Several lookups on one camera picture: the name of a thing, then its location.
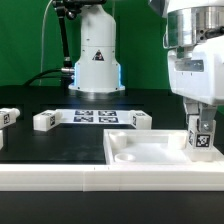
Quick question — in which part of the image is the white obstacle fence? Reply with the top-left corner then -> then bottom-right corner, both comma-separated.
0,129 -> 224,193

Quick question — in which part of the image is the tag sheet on table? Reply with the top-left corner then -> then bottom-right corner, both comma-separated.
58,109 -> 131,125

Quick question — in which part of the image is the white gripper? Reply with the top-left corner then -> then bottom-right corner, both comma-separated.
168,44 -> 224,133

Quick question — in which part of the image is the white square table top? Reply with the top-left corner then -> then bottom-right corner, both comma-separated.
103,129 -> 224,165

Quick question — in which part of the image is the white cable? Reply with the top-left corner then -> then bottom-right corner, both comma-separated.
39,0 -> 54,87

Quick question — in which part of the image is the black cable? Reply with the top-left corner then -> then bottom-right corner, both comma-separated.
22,68 -> 75,87

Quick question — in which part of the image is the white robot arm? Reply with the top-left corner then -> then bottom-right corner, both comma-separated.
70,0 -> 224,133

